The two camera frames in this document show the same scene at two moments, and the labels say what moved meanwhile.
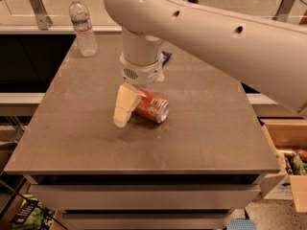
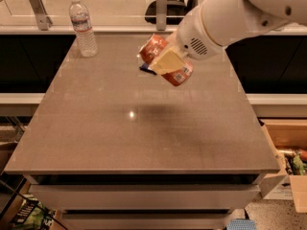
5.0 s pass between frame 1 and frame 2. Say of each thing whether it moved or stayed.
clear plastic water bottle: stayed
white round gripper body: moved
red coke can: moved
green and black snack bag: stayed
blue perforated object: stayed
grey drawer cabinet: stayed
